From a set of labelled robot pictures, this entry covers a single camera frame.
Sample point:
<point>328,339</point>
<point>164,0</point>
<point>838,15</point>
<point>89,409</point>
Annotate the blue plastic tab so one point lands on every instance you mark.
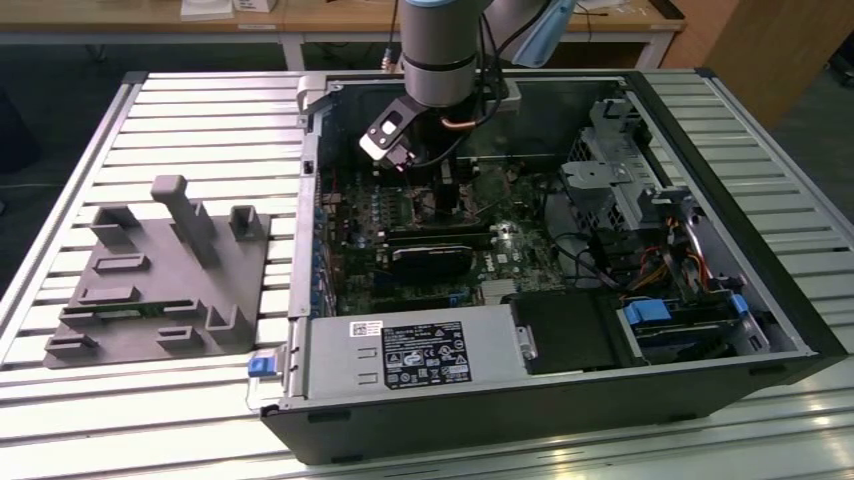
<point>739,306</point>

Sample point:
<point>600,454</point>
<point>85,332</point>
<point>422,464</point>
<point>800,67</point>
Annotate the grey parts rack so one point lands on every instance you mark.
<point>167,280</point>

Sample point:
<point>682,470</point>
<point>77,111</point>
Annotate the wooden cabinet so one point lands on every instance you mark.
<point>767,50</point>

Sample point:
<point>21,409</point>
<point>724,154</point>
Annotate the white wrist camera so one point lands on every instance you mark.
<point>390,130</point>

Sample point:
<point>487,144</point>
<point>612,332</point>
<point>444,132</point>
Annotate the grey metal drive cage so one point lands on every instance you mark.
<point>623,200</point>

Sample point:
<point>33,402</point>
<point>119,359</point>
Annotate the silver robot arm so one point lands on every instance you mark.
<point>436,50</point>

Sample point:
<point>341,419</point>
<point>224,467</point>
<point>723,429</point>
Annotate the black PC case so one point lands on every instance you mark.
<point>534,425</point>

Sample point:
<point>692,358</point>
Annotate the grey power supply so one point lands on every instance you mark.
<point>340,350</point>

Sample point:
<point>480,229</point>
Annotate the hard disk in blue carrier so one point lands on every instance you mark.
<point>643,312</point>

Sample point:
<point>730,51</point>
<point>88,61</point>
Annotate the black plastic shroud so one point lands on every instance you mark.
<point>567,330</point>

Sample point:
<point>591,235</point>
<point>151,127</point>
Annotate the white papers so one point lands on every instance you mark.
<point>614,6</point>

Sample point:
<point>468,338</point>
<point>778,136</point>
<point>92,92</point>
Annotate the blue case latch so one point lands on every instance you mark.
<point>261,366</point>

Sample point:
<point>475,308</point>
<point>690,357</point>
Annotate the wooden desk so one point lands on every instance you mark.
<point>133,25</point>

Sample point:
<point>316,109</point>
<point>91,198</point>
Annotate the CPU socket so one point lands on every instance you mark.
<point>422,210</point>

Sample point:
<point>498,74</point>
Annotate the small silver heatsink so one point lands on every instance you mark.
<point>500,291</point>

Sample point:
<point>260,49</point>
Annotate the green motherboard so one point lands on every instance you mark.
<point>527,240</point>

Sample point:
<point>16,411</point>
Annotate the black graphics card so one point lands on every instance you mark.
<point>430,260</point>

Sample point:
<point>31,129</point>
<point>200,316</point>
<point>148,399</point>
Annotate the green RAM stick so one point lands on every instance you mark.
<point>127,310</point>

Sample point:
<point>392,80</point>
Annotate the black RAM stick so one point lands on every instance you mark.
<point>436,230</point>
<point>436,240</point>

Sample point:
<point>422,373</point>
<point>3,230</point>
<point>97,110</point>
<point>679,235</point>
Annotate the white labelled box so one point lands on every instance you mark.
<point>255,5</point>

